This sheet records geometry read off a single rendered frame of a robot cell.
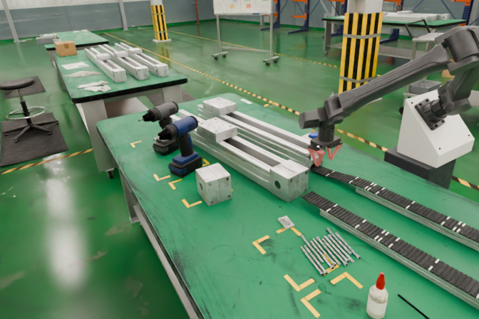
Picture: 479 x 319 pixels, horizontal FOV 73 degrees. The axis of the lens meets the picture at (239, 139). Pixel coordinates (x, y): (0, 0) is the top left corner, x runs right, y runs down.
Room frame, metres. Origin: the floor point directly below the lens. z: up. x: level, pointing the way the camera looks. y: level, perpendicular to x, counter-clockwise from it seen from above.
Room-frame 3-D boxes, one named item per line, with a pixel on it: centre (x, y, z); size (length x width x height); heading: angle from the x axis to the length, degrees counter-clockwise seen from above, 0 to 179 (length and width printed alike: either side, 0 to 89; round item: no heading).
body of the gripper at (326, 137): (1.08, -0.32, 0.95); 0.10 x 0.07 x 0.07; 126
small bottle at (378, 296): (0.48, -0.28, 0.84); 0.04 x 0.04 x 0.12
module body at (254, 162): (1.32, 0.10, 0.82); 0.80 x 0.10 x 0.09; 36
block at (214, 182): (0.98, 0.09, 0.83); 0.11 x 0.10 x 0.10; 116
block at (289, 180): (0.97, -0.17, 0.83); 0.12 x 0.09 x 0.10; 126
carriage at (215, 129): (1.32, 0.10, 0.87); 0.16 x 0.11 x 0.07; 36
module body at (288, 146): (1.44, -0.05, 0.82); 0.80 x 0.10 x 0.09; 36
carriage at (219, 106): (1.64, 0.10, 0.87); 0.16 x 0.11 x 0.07; 36
